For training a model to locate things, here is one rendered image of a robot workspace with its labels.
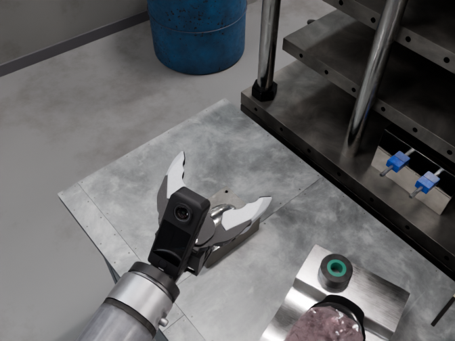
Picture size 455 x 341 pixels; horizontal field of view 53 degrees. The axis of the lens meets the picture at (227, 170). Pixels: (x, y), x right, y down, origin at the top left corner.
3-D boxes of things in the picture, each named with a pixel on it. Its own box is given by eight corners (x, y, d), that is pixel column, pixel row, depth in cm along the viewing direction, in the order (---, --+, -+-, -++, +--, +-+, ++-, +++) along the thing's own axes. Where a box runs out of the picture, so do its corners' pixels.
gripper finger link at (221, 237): (240, 208, 66) (183, 227, 63) (241, 201, 65) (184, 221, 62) (254, 235, 64) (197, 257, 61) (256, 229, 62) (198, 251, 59)
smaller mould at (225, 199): (206, 268, 130) (206, 256, 124) (175, 233, 137) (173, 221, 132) (258, 229, 138) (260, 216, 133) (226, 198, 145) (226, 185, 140)
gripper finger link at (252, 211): (264, 212, 71) (209, 233, 68) (271, 192, 66) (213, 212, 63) (273, 229, 69) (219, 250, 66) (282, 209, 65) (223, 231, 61)
